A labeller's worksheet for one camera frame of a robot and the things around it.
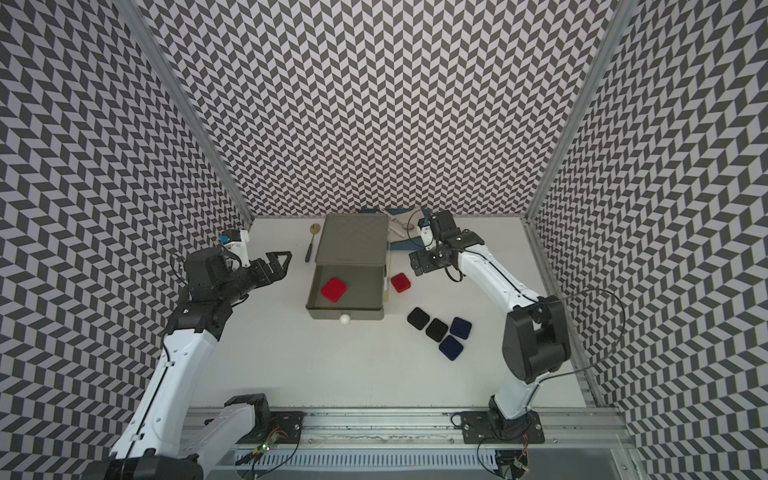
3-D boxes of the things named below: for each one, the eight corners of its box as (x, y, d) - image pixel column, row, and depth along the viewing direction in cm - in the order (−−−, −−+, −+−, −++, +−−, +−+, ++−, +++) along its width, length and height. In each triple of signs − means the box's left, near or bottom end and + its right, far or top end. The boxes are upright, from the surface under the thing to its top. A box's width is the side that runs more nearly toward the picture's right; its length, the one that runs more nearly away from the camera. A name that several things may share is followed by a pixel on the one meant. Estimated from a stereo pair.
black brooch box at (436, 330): (424, 333, 91) (424, 330, 89) (433, 319, 93) (434, 316, 92) (438, 343, 89) (439, 340, 87) (447, 329, 92) (448, 326, 90)
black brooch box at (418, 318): (406, 321, 94) (406, 317, 92) (416, 308, 96) (416, 305, 95) (420, 332, 91) (421, 329, 90) (430, 319, 94) (431, 316, 92)
